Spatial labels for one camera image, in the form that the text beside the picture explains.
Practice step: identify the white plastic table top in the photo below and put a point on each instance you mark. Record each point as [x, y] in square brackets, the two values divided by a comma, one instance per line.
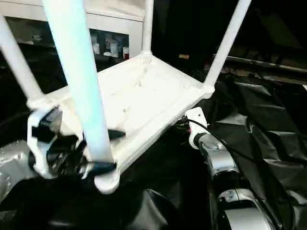
[144, 91]

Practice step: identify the white plastic table leg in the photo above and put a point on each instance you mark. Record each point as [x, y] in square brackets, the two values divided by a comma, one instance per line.
[17, 57]
[147, 24]
[76, 72]
[228, 43]

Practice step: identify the small gold label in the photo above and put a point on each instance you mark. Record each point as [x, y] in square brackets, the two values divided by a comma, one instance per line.
[183, 56]

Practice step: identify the small red bottle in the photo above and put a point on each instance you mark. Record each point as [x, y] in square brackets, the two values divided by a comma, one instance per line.
[125, 51]

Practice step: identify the black plastic mat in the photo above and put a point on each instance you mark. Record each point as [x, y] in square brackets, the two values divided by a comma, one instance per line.
[268, 120]

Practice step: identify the black low bench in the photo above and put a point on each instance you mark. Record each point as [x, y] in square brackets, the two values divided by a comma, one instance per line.
[268, 64]

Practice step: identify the white glass-door cabinet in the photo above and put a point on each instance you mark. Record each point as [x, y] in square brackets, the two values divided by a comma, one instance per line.
[115, 21]

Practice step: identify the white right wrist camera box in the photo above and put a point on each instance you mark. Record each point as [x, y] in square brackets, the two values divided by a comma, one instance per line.
[196, 117]

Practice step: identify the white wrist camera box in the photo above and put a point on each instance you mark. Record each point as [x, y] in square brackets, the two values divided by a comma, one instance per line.
[36, 143]
[196, 117]

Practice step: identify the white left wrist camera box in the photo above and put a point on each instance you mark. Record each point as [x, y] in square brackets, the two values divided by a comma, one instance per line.
[36, 143]

